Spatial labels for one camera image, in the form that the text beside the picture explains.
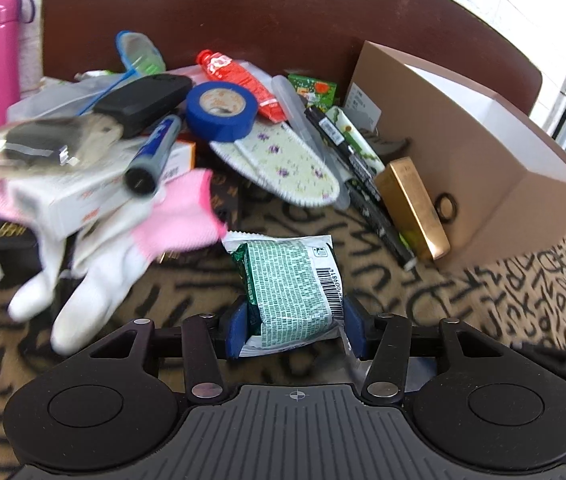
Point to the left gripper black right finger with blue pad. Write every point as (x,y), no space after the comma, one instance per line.
(477,403)

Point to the red tube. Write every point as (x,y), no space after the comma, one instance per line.
(221,67)

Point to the black car key fob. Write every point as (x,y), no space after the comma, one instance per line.
(144,101)

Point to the green candy packet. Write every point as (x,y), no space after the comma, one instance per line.
(313,91)

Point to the white barcode box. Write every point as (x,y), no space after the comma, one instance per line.
(62,204)

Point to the floral shoe insole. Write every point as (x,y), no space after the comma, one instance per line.
(273,157)

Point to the white pink glove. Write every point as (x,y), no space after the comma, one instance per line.
(110,258)

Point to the pinkish brown cardboard box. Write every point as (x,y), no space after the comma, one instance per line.
(507,175)

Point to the blue tape roll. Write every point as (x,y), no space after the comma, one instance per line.
(219,111)

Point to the gold rectangular box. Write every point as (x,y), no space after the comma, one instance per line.
(412,210)

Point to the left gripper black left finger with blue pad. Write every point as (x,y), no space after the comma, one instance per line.
(121,398)

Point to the blue marker pen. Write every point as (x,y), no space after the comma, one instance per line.
(144,171)

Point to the green white snack packet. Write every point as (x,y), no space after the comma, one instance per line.
(294,293)

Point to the black pen with white label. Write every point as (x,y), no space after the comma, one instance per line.
(362,190)

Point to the dark brown headboard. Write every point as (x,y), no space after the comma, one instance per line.
(318,38)

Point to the black item in plastic bag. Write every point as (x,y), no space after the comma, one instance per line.
(60,145)

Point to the blue rimmed plastic container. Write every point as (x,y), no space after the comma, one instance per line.
(138,54)

